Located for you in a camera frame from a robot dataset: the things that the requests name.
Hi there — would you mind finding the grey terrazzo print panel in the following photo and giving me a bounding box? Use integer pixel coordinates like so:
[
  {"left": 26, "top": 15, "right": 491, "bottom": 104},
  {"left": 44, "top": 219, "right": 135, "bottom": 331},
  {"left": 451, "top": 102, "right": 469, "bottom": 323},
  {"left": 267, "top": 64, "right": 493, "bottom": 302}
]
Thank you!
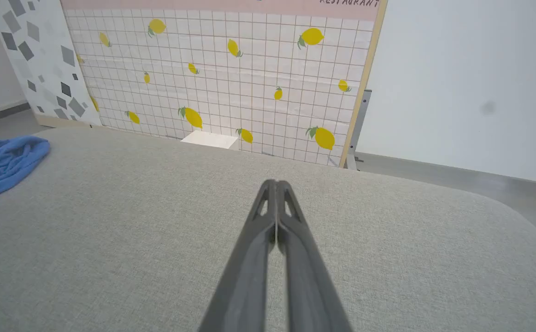
[{"left": 0, "top": 0, "right": 103, "bottom": 128}]

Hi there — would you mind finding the blue Lakers 23 jersey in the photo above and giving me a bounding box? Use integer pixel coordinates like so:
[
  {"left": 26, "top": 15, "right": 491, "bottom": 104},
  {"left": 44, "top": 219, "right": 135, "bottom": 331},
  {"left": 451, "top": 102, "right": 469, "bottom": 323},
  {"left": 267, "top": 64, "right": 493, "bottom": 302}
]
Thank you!
[{"left": 0, "top": 130, "right": 51, "bottom": 208}]

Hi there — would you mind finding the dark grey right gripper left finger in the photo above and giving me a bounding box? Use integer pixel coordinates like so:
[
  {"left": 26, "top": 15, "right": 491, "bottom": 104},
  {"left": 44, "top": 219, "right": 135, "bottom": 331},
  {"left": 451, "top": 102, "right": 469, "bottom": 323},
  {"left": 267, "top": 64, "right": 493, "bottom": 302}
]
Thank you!
[{"left": 199, "top": 179, "right": 278, "bottom": 332}]

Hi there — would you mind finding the grey fabric sofa cushion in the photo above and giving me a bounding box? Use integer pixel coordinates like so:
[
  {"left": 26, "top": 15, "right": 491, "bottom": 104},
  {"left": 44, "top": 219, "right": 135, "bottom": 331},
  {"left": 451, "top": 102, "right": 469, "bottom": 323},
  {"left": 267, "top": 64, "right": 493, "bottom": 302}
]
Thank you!
[{"left": 0, "top": 127, "right": 536, "bottom": 332}]

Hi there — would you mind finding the grey metal panel stand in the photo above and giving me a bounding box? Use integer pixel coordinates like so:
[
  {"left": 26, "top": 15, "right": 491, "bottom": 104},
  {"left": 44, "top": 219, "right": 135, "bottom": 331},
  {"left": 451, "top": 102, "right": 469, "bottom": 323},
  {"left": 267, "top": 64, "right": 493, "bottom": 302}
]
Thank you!
[{"left": 344, "top": 89, "right": 372, "bottom": 171}]

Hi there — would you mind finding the lemon print tile backdrop panel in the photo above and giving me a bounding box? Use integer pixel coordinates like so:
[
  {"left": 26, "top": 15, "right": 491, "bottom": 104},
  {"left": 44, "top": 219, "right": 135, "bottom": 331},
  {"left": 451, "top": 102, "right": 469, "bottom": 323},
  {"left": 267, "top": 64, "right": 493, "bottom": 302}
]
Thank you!
[{"left": 60, "top": 0, "right": 388, "bottom": 168}]

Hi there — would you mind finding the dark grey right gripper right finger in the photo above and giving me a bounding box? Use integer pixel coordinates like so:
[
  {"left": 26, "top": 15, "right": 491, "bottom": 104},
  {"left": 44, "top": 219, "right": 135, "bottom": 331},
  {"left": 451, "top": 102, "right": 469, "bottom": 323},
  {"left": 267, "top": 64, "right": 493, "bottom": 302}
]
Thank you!
[{"left": 276, "top": 180, "right": 354, "bottom": 332}]

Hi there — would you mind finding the white rectangular box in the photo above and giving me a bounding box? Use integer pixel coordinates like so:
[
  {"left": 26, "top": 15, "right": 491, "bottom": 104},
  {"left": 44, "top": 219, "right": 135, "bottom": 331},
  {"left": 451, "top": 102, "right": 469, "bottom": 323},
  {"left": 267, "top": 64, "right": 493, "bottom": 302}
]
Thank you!
[{"left": 180, "top": 130, "right": 240, "bottom": 150}]

